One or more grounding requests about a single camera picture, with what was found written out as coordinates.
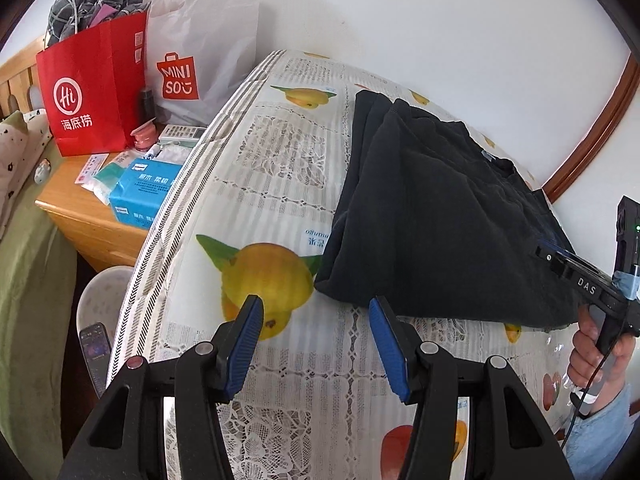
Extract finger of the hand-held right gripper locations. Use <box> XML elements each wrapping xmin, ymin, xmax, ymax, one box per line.
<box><xmin>537</xmin><ymin>240</ymin><xmax>571</xmax><ymax>281</ymax></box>

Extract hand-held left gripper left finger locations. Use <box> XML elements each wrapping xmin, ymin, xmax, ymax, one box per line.
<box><xmin>60</xmin><ymin>294</ymin><xmax>265</xmax><ymax>480</ymax></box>

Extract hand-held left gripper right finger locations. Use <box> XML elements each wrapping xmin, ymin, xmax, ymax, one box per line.
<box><xmin>369</xmin><ymin>296</ymin><xmax>576</xmax><ymax>480</ymax></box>

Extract black garment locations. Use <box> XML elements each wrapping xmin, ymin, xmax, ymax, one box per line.
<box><xmin>314</xmin><ymin>89</ymin><xmax>584</xmax><ymax>334</ymax></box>

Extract person's right forearm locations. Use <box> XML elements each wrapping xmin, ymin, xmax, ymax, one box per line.
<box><xmin>564</xmin><ymin>384</ymin><xmax>637</xmax><ymax>473</ymax></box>

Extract person's right hand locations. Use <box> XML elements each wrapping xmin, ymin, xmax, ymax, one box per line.
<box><xmin>567</xmin><ymin>306</ymin><xmax>637</xmax><ymax>397</ymax></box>

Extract black smartphone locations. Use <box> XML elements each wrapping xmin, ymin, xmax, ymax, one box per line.
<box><xmin>79</xmin><ymin>322</ymin><xmax>113</xmax><ymax>397</ymax></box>

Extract white round stool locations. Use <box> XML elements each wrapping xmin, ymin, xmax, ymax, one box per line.
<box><xmin>76</xmin><ymin>265</ymin><xmax>136</xmax><ymax>403</ymax></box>

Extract fruit printed table cover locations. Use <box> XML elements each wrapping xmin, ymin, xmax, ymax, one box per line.
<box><xmin>105</xmin><ymin>50</ymin><xmax>577</xmax><ymax>480</ymax></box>

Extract blue tissue pack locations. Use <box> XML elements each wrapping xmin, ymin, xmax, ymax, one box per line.
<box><xmin>109</xmin><ymin>157</ymin><xmax>184</xmax><ymax>231</ymax></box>

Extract wooden nightstand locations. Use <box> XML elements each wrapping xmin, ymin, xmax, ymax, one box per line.
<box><xmin>34</xmin><ymin>152</ymin><xmax>193</xmax><ymax>274</ymax></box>

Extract green bed sheet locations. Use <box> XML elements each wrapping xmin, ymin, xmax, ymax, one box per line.
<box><xmin>0</xmin><ymin>160</ymin><xmax>82</xmax><ymax>466</ymax></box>

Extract small paper packets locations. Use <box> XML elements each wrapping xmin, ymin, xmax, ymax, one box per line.
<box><xmin>91</xmin><ymin>140</ymin><xmax>193</xmax><ymax>207</ymax></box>

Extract white remote control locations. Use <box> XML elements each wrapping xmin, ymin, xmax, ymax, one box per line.
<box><xmin>157</xmin><ymin>123</ymin><xmax>207</xmax><ymax>144</ymax></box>

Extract pink round container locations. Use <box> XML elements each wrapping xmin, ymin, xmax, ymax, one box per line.
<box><xmin>130</xmin><ymin>117</ymin><xmax>159</xmax><ymax>154</ymax></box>

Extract red and white card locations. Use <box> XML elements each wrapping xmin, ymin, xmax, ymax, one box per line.
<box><xmin>74</xmin><ymin>153</ymin><xmax>109</xmax><ymax>187</ymax></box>

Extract dark small bottle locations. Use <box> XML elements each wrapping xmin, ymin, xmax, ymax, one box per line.
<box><xmin>139</xmin><ymin>87</ymin><xmax>155</xmax><ymax>127</ymax></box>

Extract floral white pillow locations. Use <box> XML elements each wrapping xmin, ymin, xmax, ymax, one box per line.
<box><xmin>0</xmin><ymin>109</ymin><xmax>54</xmax><ymax>238</ymax></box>

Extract white plastic shopping bag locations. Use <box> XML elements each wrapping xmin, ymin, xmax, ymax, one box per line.
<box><xmin>144</xmin><ymin>0</ymin><xmax>263</xmax><ymax>129</ymax></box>

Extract red paper bag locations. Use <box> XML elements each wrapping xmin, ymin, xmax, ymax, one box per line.
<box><xmin>36</xmin><ymin>12</ymin><xmax>149</xmax><ymax>157</ymax></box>

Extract wooden headboard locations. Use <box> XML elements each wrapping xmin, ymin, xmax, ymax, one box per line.
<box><xmin>0</xmin><ymin>35</ymin><xmax>51</xmax><ymax>122</ymax></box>

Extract grey plaid cloth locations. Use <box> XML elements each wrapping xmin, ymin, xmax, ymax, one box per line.
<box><xmin>45</xmin><ymin>0</ymin><xmax>152</xmax><ymax>49</ymax></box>

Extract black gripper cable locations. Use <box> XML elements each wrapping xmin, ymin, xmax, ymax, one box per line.
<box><xmin>559</xmin><ymin>347</ymin><xmax>613</xmax><ymax>453</ymax></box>

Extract brown wooden frame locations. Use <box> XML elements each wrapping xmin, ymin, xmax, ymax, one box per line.
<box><xmin>542</xmin><ymin>52</ymin><xmax>640</xmax><ymax>207</ymax></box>

